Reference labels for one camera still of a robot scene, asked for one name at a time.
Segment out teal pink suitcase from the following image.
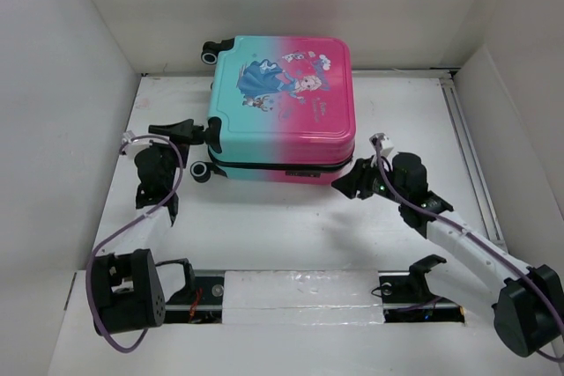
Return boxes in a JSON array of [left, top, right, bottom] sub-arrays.
[[190, 35, 356, 185]]

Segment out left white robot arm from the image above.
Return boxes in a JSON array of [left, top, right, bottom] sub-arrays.
[[86, 119, 204, 336]]

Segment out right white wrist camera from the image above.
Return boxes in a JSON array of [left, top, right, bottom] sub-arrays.
[[369, 133, 394, 158]]

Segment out white foam cover plate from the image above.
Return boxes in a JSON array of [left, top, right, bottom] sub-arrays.
[[222, 270, 384, 327]]

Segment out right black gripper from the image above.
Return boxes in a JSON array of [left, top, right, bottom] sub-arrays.
[[330, 154, 407, 204]]

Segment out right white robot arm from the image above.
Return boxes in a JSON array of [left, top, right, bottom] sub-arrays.
[[331, 152, 563, 358]]

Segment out aluminium frame rail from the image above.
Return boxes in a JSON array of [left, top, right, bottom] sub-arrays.
[[440, 70, 506, 249]]

